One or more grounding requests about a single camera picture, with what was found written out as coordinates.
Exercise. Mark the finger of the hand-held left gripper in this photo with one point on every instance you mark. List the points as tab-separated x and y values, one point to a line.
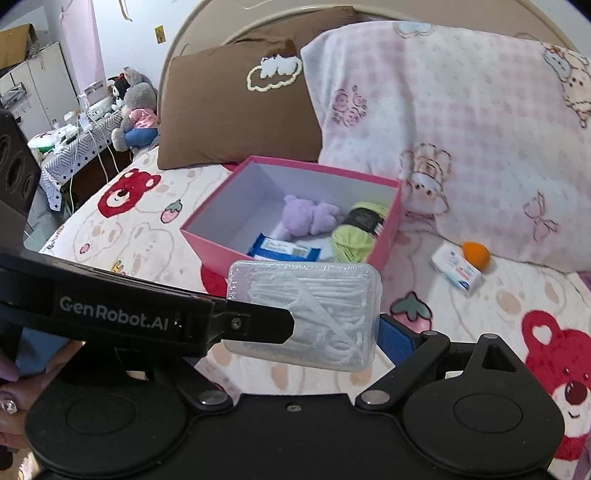
258	325

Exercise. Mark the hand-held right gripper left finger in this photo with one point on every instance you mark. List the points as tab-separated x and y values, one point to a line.
196	381

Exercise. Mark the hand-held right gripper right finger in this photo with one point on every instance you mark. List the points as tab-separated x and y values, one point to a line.
395	334

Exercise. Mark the clear floss pick box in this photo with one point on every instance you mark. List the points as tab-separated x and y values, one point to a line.
323	304

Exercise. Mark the blue wet wipes packet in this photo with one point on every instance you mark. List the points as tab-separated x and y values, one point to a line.
281	248

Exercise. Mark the white tissue pack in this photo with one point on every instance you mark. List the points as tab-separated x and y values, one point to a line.
455	270

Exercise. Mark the green yarn ball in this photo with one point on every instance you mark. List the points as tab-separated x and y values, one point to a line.
351	244

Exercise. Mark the pink cardboard box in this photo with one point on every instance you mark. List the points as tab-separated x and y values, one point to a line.
385	230

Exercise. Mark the orange makeup sponge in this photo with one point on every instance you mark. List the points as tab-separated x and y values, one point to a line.
478	256

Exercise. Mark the purple plush toy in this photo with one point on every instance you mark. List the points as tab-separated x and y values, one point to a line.
307	217

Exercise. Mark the person's left hand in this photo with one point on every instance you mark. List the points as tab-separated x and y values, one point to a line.
9	406

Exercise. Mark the printed bear blanket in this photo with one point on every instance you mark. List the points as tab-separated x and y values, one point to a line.
138	249

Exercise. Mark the black white patterned tablecloth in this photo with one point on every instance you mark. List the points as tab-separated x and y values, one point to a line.
69	157

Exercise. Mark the green white round item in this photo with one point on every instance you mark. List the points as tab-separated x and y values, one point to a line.
44	142

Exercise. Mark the brown pillow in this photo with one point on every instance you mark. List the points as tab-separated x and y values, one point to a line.
221	120

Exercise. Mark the grey plush toy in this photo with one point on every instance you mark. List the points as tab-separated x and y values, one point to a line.
138	99

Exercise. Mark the small white appliance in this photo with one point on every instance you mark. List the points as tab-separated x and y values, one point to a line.
92	99

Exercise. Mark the black white plush toy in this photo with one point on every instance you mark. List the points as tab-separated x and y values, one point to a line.
117	90

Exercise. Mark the pink checked cartoon pillow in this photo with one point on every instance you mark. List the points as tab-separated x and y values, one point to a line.
461	115

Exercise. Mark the white cabinet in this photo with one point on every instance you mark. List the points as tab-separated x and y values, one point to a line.
46	83

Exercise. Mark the pink curtain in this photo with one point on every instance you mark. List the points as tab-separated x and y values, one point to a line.
85	46

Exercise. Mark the brown cardboard box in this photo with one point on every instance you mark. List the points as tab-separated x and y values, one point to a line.
16	46

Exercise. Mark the small yellow wall fixture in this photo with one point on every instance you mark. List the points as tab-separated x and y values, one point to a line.
160	34

